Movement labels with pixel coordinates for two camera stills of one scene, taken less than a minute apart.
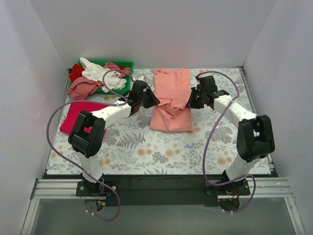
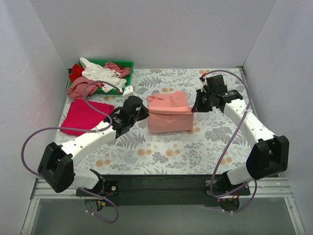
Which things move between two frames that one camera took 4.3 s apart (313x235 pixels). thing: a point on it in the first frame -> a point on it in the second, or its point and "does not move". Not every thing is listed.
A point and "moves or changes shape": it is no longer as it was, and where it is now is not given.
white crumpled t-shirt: [114, 80] does not move
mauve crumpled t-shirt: [113, 66] does not move
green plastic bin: [127, 77] does not move
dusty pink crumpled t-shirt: [82, 86] does not move
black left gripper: [148, 98] -> [142, 112]
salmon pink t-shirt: [172, 87] moves or changes shape
